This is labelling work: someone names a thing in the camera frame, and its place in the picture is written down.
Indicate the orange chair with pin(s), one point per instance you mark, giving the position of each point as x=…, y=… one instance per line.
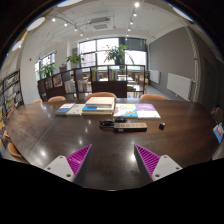
x=153, y=97
x=100, y=95
x=14, y=150
x=38, y=101
x=6, y=134
x=56, y=99

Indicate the ceiling air conditioner unit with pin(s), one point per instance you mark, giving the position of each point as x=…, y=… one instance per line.
x=100, y=24

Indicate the blue printed booklet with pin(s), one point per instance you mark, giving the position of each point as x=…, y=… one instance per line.
x=219, y=132

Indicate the purple and white book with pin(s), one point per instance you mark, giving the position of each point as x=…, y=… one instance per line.
x=146, y=110

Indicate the brown chair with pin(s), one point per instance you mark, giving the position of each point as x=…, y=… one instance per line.
x=217, y=115

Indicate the large white radiator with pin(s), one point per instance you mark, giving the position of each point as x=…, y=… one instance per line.
x=180, y=86

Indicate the white wall pipes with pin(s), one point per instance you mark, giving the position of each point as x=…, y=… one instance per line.
x=195, y=66

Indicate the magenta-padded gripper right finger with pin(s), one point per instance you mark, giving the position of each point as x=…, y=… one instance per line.
x=163, y=166

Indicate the dark open shelf unit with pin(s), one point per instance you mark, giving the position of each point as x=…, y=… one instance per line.
x=113, y=88

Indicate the colourful illustrated book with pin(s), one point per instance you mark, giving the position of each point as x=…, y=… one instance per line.
x=126, y=110

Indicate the dark blue thin book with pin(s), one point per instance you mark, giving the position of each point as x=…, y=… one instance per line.
x=64, y=109

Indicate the ceiling spot lights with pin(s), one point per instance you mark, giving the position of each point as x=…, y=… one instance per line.
x=136, y=4

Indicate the small potted plant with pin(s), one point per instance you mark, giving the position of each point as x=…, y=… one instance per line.
x=48, y=70

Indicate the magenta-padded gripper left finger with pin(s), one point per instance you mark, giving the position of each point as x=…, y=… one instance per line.
x=61, y=166

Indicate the yellowish book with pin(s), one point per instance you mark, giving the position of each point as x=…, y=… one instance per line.
x=96, y=113

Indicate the large potted plant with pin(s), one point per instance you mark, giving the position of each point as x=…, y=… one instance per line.
x=116, y=54

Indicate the dark grey door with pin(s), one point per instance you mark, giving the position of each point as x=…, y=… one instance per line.
x=206, y=83

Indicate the white thin book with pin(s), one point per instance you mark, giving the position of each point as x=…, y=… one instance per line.
x=76, y=110

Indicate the thick cream book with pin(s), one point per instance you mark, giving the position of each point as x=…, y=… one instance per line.
x=100, y=102

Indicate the small white radiator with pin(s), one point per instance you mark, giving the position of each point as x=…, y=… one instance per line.
x=154, y=76

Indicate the far wooden tables and chairs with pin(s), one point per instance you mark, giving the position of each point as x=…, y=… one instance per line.
x=138, y=81

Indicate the round white ceiling panels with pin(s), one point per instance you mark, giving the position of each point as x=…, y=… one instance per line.
x=36, y=23

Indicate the medium potted plant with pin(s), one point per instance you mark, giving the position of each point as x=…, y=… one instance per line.
x=74, y=60

